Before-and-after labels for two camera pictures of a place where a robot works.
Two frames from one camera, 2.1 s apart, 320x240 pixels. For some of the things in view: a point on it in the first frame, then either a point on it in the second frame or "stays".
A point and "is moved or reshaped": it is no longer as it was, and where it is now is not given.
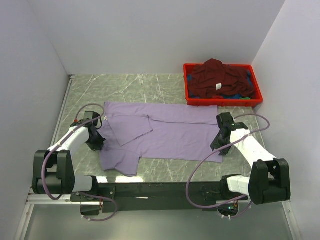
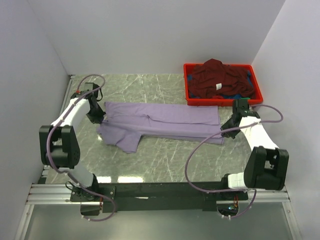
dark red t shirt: x=213 y=77 stays
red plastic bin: x=219 y=102 stays
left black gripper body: x=95 y=142 → x=96 y=114
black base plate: x=132 y=197 stays
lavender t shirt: x=133 y=131 is moved or reshaped
